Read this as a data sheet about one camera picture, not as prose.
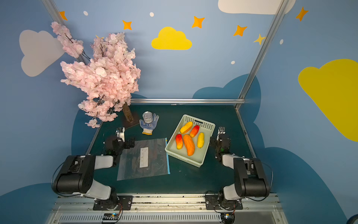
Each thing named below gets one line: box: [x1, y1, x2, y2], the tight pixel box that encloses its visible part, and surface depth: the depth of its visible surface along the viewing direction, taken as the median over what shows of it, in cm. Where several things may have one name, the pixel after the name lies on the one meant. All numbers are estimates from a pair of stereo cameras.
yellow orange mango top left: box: [179, 121, 193, 134], surface depth 105 cm
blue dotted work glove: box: [139, 111, 160, 136], surface depth 110 cm
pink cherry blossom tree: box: [50, 21, 142, 129], surface depth 69 cm
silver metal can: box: [142, 111, 153, 124], surface depth 110 cm
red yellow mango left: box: [175, 133, 184, 150], surface depth 98 cm
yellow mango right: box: [197, 132, 205, 149], surface depth 99 cm
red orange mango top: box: [189, 125, 200, 138], surface depth 104 cm
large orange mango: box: [183, 134, 196, 156], surface depth 95 cm
